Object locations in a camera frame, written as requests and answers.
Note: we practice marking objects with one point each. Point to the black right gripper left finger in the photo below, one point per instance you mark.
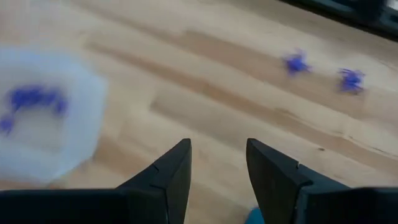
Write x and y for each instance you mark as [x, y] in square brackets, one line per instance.
[168, 186]

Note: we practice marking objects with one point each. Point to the clear plastic bin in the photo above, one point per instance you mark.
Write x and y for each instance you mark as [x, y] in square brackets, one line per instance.
[46, 140]

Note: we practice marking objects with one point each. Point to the teal plastic bin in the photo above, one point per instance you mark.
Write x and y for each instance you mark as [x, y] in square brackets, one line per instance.
[255, 216]

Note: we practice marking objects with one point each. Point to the purple plastic spider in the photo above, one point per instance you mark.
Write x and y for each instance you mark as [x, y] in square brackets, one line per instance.
[34, 97]
[351, 81]
[296, 63]

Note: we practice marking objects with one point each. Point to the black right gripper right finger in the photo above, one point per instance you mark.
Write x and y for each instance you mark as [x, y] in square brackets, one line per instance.
[276, 183]

